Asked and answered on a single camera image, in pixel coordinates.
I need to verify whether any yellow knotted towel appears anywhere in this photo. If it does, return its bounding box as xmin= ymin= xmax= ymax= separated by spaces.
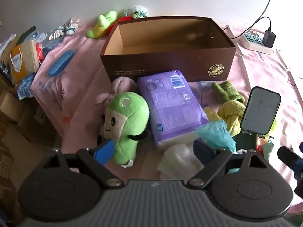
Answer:
xmin=203 ymin=100 xmax=248 ymax=138

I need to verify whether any brown cardboard box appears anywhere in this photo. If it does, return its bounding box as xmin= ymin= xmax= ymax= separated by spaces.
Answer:
xmin=100 ymin=16 xmax=237 ymax=83

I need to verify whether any yellow paper bag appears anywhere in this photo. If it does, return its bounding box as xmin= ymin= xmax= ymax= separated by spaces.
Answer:
xmin=9 ymin=40 xmax=40 ymax=84

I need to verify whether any black charger cable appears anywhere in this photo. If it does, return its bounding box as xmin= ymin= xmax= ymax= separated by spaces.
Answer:
xmin=223 ymin=16 xmax=272 ymax=40

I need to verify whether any neon yellow mesh cloth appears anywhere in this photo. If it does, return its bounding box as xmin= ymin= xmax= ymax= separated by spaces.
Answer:
xmin=265 ymin=117 xmax=277 ymax=136

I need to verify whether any white power strip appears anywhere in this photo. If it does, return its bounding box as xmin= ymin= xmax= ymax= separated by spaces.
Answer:
xmin=237 ymin=31 xmax=276 ymax=55

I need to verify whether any dark green flat item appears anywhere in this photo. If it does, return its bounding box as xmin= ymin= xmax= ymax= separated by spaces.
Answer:
xmin=18 ymin=26 xmax=36 ymax=44

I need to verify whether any pink bedsheet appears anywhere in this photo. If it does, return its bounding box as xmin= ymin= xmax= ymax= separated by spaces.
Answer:
xmin=31 ymin=19 xmax=303 ymax=215

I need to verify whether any green towel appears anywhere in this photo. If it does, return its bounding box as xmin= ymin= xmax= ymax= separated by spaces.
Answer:
xmin=211 ymin=80 xmax=246 ymax=104

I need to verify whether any teal plastic bag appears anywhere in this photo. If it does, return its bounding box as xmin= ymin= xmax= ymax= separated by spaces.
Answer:
xmin=195 ymin=120 xmax=237 ymax=153

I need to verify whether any dark green cloth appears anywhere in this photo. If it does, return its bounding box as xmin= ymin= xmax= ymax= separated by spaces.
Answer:
xmin=233 ymin=132 xmax=257 ymax=150

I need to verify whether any small lime green plush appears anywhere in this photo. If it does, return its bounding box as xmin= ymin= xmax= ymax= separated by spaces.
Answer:
xmin=87 ymin=11 xmax=119 ymax=38

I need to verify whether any blue printed plastic packet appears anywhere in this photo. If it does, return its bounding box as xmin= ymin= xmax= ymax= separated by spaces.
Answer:
xmin=17 ymin=72 xmax=36 ymax=100

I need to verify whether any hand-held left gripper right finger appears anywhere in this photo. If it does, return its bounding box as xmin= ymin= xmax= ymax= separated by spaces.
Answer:
xmin=187 ymin=138 xmax=269 ymax=190

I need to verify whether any white fluffy cloth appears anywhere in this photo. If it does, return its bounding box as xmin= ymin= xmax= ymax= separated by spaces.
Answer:
xmin=156 ymin=144 xmax=205 ymax=179

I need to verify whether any white knotted rope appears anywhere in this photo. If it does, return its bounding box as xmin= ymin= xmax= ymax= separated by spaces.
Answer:
xmin=48 ymin=27 xmax=65 ymax=40

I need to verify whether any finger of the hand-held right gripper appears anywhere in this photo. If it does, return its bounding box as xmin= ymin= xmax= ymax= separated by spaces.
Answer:
xmin=277 ymin=145 xmax=303 ymax=171
xmin=294 ymin=170 xmax=303 ymax=198

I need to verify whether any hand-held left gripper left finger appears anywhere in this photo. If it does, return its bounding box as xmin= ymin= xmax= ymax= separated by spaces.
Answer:
xmin=51 ymin=139 xmax=125 ymax=190

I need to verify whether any green plush doll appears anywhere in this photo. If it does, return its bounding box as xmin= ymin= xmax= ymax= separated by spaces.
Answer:
xmin=99 ymin=92 xmax=152 ymax=168

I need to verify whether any pink fuzzy plush toy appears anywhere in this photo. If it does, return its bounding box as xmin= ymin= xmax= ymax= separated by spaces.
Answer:
xmin=95 ymin=77 xmax=140 ymax=107

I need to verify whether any mint green cloth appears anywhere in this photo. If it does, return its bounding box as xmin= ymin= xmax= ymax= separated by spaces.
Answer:
xmin=262 ymin=141 xmax=275 ymax=161

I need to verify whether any black charger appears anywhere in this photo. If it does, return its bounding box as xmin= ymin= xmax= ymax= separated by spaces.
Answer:
xmin=263 ymin=30 xmax=276 ymax=48

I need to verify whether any white green ribbon bundle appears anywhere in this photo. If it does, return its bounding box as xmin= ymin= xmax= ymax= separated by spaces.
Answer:
xmin=64 ymin=18 xmax=81 ymax=36

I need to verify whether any red plastic item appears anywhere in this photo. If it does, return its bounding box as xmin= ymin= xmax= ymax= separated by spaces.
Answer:
xmin=35 ymin=43 xmax=51 ymax=63

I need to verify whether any blue remote control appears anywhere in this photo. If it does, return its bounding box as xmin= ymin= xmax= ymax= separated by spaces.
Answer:
xmin=48 ymin=50 xmax=74 ymax=77

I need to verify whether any purple tissue pack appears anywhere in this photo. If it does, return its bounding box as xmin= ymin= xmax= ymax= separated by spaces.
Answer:
xmin=137 ymin=70 xmax=210 ymax=152

